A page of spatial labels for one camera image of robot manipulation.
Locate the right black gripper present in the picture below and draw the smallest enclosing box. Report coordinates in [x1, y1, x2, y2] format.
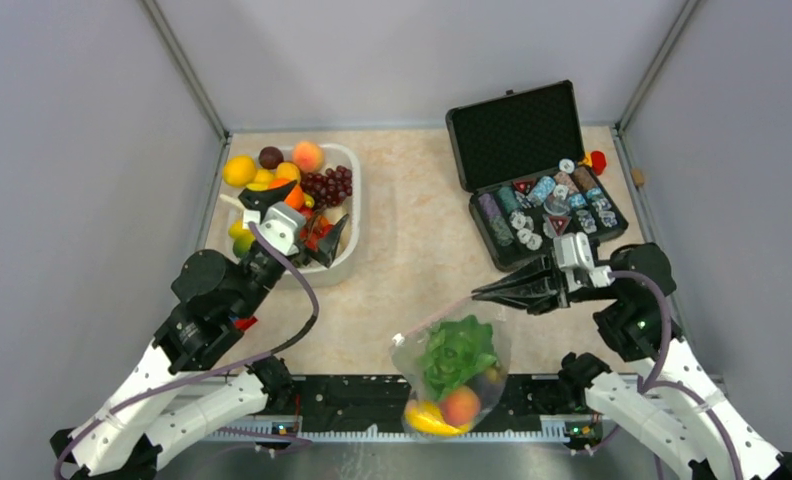
[470, 243, 621, 313]

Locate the green lettuce leaf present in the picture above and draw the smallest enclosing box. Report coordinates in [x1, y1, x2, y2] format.
[419, 315, 499, 402]

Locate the clear zip top bag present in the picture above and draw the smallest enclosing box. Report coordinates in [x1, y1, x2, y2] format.
[390, 297, 512, 441]

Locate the peach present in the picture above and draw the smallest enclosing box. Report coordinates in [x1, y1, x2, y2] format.
[291, 141, 325, 173]
[438, 386, 482, 427]

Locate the yellow mango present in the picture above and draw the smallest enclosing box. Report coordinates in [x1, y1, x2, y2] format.
[403, 400, 472, 437]

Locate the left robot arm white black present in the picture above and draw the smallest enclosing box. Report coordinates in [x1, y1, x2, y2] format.
[50, 185, 349, 479]

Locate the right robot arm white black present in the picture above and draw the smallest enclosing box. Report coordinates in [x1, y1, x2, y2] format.
[472, 234, 792, 479]

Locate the strawberry cluster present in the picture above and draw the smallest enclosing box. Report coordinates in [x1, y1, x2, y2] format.
[299, 206, 333, 251]

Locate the large orange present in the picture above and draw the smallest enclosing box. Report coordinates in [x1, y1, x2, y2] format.
[268, 178, 305, 210]

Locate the dark grapes bunch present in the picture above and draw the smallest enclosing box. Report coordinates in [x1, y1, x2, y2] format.
[301, 165, 354, 209]

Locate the white fruit tray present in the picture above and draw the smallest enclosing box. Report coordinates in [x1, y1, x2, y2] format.
[205, 143, 365, 287]

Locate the dark plum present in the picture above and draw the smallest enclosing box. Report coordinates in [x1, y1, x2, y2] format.
[258, 146, 284, 170]

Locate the yellow lemon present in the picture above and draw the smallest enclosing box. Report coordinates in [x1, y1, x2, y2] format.
[222, 155, 258, 188]

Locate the red blue block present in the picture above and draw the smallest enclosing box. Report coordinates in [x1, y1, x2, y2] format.
[234, 316, 258, 332]

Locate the black poker chip case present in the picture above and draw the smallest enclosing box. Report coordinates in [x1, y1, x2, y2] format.
[445, 80, 629, 271]

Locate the red small object behind case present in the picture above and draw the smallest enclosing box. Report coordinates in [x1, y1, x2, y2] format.
[579, 150, 607, 176]

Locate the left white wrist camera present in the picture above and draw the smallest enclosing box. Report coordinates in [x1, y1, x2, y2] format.
[242, 202, 306, 247]

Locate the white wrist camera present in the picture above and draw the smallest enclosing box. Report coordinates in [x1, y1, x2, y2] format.
[242, 202, 306, 247]
[552, 232, 614, 293]

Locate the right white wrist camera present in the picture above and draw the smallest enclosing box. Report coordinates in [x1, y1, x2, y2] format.
[552, 232, 614, 293]

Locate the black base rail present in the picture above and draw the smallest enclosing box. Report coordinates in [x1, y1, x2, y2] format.
[263, 372, 626, 435]

